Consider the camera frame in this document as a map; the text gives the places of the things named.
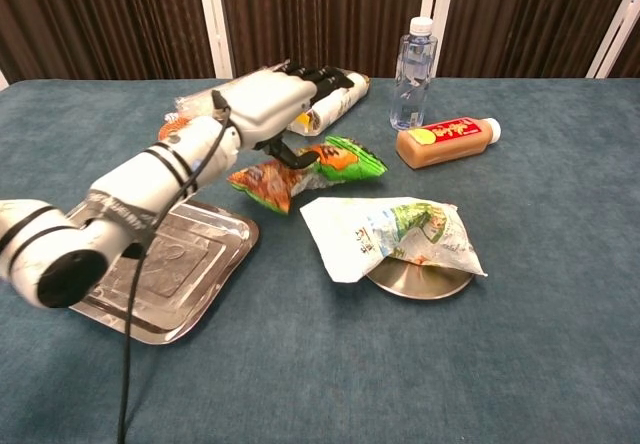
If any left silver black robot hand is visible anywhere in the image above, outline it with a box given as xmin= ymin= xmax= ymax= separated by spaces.
xmin=214 ymin=61 xmax=356 ymax=170

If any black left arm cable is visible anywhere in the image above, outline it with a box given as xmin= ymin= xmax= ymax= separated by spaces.
xmin=117 ymin=88 xmax=232 ymax=444

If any blue felt table mat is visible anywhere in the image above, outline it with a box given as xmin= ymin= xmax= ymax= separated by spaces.
xmin=0 ymin=77 xmax=640 ymax=444

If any white snack bag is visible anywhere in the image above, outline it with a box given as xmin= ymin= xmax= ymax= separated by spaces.
xmin=298 ymin=196 xmax=489 ymax=284

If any round woven orange coaster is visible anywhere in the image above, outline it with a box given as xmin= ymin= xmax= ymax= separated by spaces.
xmin=158 ymin=113 xmax=192 ymax=141

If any round steel plate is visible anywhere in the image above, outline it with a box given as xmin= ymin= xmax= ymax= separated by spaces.
xmin=366 ymin=256 xmax=474 ymax=301

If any green orange snack bag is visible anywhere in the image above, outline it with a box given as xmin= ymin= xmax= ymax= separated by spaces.
xmin=227 ymin=135 xmax=389 ymax=216

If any brown drink bottle red label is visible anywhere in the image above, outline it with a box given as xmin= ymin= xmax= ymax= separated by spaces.
xmin=395 ymin=116 xmax=502 ymax=171

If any rectangular steel tray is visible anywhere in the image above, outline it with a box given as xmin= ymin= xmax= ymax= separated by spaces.
xmin=69 ymin=198 xmax=261 ymax=346

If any white yellow cookie package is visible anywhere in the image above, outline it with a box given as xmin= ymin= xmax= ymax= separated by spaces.
xmin=284 ymin=68 xmax=371 ymax=138

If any bundle of clear straws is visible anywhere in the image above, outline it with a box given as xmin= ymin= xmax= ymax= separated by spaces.
xmin=174 ymin=81 xmax=236 ymax=118

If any clear water bottle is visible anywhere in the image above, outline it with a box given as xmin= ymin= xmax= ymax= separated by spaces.
xmin=389 ymin=16 xmax=440 ymax=132

